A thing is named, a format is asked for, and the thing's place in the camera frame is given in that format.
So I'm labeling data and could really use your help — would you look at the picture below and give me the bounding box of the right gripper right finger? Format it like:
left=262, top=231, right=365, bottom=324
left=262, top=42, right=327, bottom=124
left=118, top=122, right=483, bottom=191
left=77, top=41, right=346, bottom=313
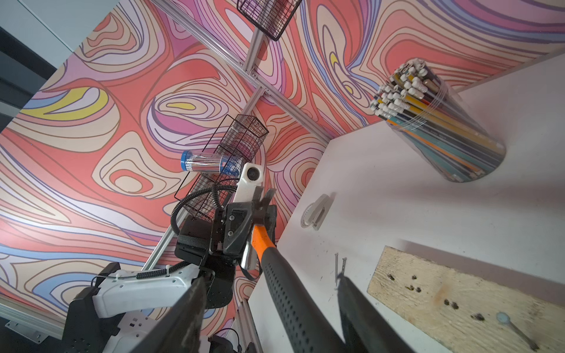
left=338, top=274, right=413, bottom=352

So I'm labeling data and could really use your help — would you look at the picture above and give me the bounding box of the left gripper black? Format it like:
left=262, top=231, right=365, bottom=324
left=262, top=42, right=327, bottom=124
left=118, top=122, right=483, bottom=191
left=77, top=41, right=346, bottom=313
left=211, top=200, right=277, bottom=265

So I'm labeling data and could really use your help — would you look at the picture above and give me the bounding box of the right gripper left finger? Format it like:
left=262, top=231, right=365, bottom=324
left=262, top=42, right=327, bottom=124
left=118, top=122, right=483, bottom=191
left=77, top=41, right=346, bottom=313
left=132, top=277, right=207, bottom=352

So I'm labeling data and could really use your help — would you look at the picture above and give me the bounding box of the claw hammer orange black handle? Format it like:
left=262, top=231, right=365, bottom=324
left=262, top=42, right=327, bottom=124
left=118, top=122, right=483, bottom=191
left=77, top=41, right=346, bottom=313
left=248, top=186, right=345, bottom=352

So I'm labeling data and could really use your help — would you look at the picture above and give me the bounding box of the pulled steel nail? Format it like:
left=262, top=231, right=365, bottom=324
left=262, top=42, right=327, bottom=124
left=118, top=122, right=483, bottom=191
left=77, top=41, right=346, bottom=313
left=334, top=252, right=339, bottom=287

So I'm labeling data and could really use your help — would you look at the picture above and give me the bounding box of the wooden block with nails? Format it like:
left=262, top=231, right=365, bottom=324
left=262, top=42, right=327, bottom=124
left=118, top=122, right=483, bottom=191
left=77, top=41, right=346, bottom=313
left=367, top=247, right=564, bottom=352

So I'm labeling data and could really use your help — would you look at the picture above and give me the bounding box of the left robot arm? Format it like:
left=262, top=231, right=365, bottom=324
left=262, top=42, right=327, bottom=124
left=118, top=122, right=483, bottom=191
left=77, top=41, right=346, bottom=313
left=63, top=199, right=277, bottom=352

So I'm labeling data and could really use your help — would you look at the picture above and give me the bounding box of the clear bottle blue cap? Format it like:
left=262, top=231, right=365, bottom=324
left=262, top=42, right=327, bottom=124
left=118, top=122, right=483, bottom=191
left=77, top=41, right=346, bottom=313
left=180, top=150, right=244, bottom=177

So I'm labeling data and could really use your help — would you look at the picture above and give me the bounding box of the cup of coloured pencils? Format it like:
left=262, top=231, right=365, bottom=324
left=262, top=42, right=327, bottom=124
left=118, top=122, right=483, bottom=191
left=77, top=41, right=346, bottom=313
left=370, top=58, right=506, bottom=183

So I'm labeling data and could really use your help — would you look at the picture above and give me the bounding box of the left wire basket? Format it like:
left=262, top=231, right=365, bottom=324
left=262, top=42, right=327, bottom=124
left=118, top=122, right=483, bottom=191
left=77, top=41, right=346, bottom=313
left=175, top=114, right=269, bottom=201

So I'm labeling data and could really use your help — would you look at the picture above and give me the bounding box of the wire basket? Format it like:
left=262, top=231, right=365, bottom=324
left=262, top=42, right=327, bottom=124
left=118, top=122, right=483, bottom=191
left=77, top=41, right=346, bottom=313
left=175, top=114, right=269, bottom=201
left=236, top=0, right=303, bottom=41

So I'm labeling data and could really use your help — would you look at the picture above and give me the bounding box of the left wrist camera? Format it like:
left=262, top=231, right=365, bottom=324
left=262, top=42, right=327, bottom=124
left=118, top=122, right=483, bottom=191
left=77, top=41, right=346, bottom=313
left=232, top=163, right=264, bottom=202

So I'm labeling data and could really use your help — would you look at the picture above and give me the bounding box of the back wire basket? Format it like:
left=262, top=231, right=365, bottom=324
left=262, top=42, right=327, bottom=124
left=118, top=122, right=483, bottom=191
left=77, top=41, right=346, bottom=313
left=236, top=0, right=303, bottom=41

